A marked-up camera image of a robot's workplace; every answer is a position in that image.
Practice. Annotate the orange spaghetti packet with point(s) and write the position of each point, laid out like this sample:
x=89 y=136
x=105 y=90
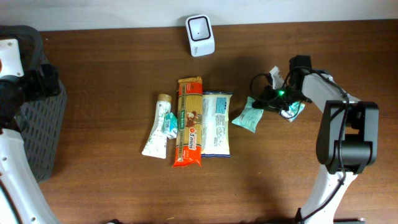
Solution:
x=189 y=122

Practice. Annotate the mint green wipes pack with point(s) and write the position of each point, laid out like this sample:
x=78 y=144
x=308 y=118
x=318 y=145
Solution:
x=250 y=117

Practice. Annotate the dark grey plastic basket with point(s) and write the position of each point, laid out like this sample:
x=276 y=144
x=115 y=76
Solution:
x=33 y=97

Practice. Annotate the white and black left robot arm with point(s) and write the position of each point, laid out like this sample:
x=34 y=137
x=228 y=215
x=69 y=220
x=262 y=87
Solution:
x=22 y=201

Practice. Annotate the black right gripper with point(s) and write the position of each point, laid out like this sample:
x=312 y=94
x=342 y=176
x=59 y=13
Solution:
x=267 y=101

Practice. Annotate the small teal tissue pack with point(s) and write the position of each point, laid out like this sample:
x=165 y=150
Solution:
x=170 y=127

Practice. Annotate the white barcode scanner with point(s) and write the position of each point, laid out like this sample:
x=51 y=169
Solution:
x=200 y=35

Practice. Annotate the yellow noodle packet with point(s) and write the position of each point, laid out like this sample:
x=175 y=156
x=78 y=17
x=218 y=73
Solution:
x=215 y=138

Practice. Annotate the white cream tube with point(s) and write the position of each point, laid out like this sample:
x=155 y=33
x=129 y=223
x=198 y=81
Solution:
x=156 y=145

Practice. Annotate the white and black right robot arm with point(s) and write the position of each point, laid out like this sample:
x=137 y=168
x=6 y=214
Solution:
x=347 y=138

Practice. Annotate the teal Kleenex tissue pack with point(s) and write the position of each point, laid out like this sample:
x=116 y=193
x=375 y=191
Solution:
x=293 y=111

